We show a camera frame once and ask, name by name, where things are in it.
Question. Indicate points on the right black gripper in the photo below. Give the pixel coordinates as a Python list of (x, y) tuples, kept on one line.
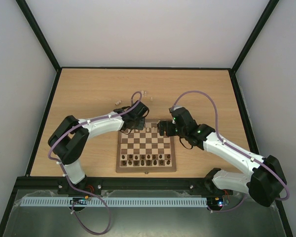
[(166, 128)]

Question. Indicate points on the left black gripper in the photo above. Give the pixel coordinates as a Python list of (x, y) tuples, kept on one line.
[(141, 125)]

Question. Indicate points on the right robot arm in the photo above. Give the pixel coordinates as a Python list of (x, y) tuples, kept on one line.
[(261, 178)]

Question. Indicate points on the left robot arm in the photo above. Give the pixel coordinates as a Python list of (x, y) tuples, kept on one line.
[(69, 139)]

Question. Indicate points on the wooden chess board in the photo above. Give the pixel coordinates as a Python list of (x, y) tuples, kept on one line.
[(140, 142)]

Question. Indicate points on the black aluminium rail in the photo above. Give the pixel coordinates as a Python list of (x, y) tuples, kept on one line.
[(98, 183)]

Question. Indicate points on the white slotted cable duct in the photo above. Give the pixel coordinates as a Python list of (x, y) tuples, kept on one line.
[(114, 202)]

